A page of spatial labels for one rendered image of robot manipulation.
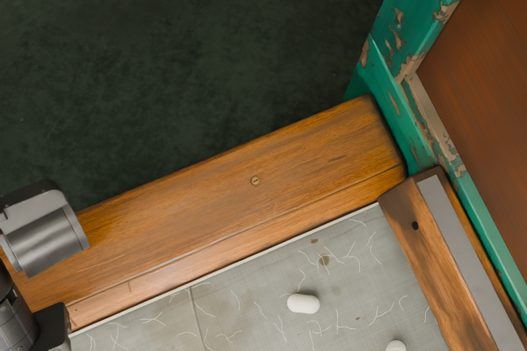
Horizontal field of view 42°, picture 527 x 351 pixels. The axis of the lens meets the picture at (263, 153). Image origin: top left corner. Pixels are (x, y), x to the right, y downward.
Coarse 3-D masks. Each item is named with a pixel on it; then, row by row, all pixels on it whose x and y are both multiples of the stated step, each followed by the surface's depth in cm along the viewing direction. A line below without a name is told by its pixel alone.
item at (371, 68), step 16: (368, 48) 76; (368, 64) 78; (384, 64) 73; (352, 80) 86; (368, 80) 80; (384, 80) 74; (352, 96) 89; (384, 96) 77; (400, 96) 72; (384, 112) 79; (400, 112) 74; (400, 128) 76; (416, 128) 71; (400, 144) 78; (416, 144) 73; (416, 160) 75; (432, 160) 70
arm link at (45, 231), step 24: (24, 192) 58; (48, 192) 57; (0, 216) 55; (24, 216) 57; (48, 216) 58; (72, 216) 58; (24, 240) 57; (48, 240) 57; (72, 240) 58; (24, 264) 57; (48, 264) 58
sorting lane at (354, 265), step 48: (336, 240) 78; (384, 240) 78; (192, 288) 76; (240, 288) 76; (288, 288) 76; (336, 288) 76; (384, 288) 76; (96, 336) 74; (144, 336) 74; (192, 336) 74; (240, 336) 75; (288, 336) 75; (336, 336) 75; (384, 336) 75; (432, 336) 75
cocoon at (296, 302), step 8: (296, 296) 74; (304, 296) 74; (312, 296) 74; (288, 304) 74; (296, 304) 74; (304, 304) 74; (312, 304) 74; (296, 312) 74; (304, 312) 74; (312, 312) 74
